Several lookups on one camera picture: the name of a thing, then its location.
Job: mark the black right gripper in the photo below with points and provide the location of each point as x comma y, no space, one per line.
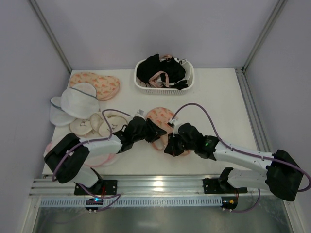
175,144

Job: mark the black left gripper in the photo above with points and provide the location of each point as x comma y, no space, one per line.
150,129

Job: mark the tulip print laundry bag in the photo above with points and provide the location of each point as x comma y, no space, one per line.
161,116
106,86

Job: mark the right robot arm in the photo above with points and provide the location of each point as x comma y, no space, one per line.
276,172

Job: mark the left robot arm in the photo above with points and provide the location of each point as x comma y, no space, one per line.
66,159

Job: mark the cream round laundry bag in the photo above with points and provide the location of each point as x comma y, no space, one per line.
96,126

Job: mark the pink trimmed bra in basket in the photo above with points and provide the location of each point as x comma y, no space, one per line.
163,70

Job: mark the pink trimmed white laundry bag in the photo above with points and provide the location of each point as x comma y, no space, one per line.
102,159

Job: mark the white mesh laundry bag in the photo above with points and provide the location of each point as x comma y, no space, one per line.
77,102

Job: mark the black garment in basket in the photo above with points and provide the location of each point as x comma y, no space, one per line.
182,84

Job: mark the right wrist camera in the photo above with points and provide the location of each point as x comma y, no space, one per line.
173,122

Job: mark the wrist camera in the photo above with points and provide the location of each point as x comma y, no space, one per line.
173,122
139,113

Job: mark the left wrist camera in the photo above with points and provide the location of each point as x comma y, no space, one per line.
139,113

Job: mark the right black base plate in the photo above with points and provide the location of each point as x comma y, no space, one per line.
216,186

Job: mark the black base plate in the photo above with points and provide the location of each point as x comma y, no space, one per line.
104,187
216,186

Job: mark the slotted cable duct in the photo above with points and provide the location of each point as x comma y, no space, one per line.
132,202

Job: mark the aluminium mounting rail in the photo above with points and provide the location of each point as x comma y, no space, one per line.
131,185

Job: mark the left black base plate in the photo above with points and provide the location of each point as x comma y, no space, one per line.
104,187

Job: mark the left aluminium frame post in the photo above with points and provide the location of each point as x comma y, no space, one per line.
37,10

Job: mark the aluminium frame post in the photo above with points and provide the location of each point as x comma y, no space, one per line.
37,10
270,22

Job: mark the right aluminium frame post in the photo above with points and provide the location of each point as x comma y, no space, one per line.
270,22

